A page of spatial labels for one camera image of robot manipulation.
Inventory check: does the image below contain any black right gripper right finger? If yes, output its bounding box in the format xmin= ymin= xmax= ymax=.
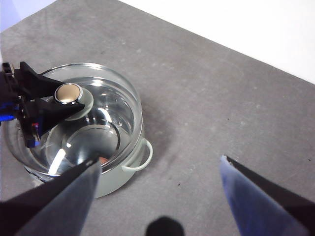
xmin=220 ymin=154 xmax=315 ymax=236

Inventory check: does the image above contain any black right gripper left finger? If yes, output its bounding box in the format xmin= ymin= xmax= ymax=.
xmin=0 ymin=159 xmax=103 ymax=236

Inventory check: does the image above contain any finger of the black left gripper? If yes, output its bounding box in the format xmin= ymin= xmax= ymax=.
xmin=25 ymin=99 xmax=86 ymax=136
xmin=14 ymin=61 xmax=61 ymax=101

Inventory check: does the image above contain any glass lid with green knob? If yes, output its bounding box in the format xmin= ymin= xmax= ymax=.
xmin=4 ymin=62 xmax=144 ymax=178

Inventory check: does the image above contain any pale green electric pot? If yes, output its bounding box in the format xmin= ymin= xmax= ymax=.
xmin=6 ymin=73 xmax=154 ymax=199

